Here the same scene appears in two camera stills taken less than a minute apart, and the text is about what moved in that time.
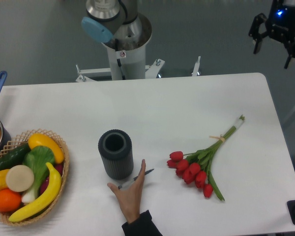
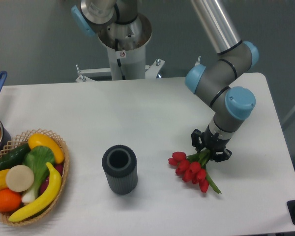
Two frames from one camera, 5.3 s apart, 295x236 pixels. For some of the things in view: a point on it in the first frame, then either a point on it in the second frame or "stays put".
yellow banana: (47, 201) stays put
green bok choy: (39, 158) stays put
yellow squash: (37, 139) stays put
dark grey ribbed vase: (115, 148) → (120, 163)
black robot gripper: (284, 21) → (207, 140)
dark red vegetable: (45, 183) stays put
